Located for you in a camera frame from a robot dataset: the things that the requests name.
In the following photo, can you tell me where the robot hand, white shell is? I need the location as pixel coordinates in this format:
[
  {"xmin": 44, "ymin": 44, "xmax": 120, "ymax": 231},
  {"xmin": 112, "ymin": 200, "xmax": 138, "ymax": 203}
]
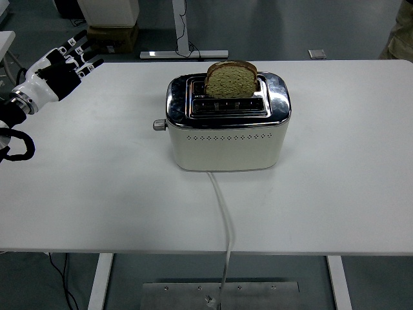
[{"xmin": 12, "ymin": 29, "xmax": 105, "ymax": 111}]

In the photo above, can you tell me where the cream and chrome toaster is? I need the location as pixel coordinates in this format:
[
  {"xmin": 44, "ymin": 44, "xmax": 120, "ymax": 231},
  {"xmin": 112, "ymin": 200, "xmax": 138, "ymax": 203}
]
[{"xmin": 152, "ymin": 71, "xmax": 292, "ymax": 172}]

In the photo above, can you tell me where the white side table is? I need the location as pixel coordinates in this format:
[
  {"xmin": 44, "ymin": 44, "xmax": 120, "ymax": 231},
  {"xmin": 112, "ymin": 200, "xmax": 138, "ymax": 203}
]
[{"xmin": 0, "ymin": 30, "xmax": 21, "ymax": 85}]

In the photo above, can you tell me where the brown cardboard box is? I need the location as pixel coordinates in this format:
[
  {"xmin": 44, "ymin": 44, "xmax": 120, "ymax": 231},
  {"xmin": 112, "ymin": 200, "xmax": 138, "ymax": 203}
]
[{"xmin": 86, "ymin": 23, "xmax": 140, "ymax": 54}]

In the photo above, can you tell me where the black box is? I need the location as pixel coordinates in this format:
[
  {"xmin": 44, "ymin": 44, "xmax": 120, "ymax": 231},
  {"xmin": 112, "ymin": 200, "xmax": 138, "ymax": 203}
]
[{"xmin": 54, "ymin": 0, "xmax": 85, "ymax": 19}]

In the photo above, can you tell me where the white cabinet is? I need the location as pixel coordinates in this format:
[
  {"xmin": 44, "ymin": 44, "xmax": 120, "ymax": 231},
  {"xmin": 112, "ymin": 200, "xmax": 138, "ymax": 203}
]
[{"xmin": 76, "ymin": 0, "xmax": 141, "ymax": 28}]

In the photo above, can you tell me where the white T-shaped desk leg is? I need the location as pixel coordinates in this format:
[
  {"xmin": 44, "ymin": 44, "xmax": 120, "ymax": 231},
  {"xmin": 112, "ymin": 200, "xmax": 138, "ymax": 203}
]
[{"xmin": 139, "ymin": 0, "xmax": 230, "ymax": 61}]

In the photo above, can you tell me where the brown bread slice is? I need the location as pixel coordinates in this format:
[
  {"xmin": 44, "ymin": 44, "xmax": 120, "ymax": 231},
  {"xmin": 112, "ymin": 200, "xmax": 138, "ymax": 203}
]
[{"xmin": 204, "ymin": 59, "xmax": 259, "ymax": 99}]

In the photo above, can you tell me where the white table leg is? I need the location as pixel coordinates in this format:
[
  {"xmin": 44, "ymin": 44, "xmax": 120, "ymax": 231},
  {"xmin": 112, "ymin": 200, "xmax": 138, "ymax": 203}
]
[
  {"xmin": 86, "ymin": 253, "xmax": 114, "ymax": 310},
  {"xmin": 325, "ymin": 255, "xmax": 353, "ymax": 310}
]

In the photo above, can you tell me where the grey metal plate with screws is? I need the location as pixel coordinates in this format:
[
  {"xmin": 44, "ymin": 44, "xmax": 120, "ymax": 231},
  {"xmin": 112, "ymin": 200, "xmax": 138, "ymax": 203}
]
[{"xmin": 141, "ymin": 282, "xmax": 300, "ymax": 310}]

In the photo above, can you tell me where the black cable on desk leg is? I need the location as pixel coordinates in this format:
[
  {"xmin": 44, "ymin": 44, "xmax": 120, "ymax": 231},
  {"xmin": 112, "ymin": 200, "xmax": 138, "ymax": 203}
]
[{"xmin": 175, "ymin": 0, "xmax": 207, "ymax": 62}]

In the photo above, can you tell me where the thin black cable under table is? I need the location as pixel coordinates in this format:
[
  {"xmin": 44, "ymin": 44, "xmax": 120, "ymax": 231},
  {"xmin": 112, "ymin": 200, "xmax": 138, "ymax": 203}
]
[{"xmin": 48, "ymin": 252, "xmax": 80, "ymax": 310}]

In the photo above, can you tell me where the white toaster power cord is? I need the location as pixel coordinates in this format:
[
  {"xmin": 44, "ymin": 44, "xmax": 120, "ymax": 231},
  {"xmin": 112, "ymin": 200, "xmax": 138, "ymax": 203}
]
[{"xmin": 206, "ymin": 171, "xmax": 238, "ymax": 306}]

